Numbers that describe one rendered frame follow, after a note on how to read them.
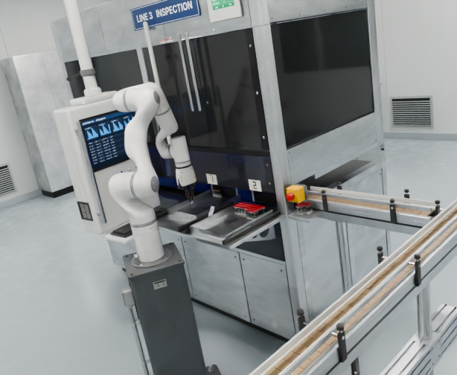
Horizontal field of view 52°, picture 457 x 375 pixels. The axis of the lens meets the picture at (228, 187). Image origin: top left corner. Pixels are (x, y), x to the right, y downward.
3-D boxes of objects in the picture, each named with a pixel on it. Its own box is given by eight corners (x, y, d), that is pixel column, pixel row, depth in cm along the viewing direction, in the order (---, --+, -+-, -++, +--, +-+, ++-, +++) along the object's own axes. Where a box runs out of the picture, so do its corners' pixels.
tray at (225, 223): (237, 208, 260) (237, 202, 259) (273, 216, 241) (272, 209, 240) (190, 232, 238) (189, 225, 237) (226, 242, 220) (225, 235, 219)
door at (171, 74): (163, 143, 299) (143, 47, 281) (212, 146, 266) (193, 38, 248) (162, 143, 298) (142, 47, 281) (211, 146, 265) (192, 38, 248)
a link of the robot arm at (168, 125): (138, 117, 235) (161, 163, 255) (167, 112, 230) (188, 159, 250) (143, 107, 241) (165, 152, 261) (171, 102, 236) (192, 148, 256)
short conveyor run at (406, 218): (298, 215, 246) (295, 187, 241) (316, 204, 256) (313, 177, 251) (430, 239, 197) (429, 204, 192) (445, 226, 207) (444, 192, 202)
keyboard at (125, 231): (160, 210, 303) (159, 206, 303) (175, 212, 294) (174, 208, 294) (110, 234, 275) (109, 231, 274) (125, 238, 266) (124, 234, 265)
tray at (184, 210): (211, 194, 291) (210, 189, 290) (241, 199, 273) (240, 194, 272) (167, 214, 270) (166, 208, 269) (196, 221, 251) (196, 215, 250)
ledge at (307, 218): (304, 209, 248) (304, 205, 247) (325, 213, 239) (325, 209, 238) (288, 219, 239) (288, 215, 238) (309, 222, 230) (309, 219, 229)
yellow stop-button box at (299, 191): (296, 196, 239) (294, 183, 237) (307, 198, 234) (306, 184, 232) (286, 202, 234) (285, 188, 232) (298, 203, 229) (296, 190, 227)
